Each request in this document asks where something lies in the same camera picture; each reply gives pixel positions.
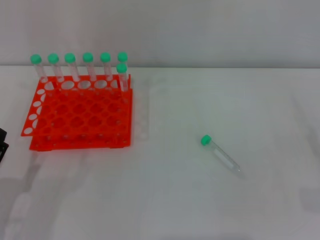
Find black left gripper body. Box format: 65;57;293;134
0;127;11;166

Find green-capped clear test tube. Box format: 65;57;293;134
99;51;114;82
30;53;49;84
82;51;98;82
64;52;81;83
200;134;242;174
117;51;129;66
116;62;129;104
47;52;65;84

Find orange plastic test tube rack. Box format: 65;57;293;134
20;73;134;152

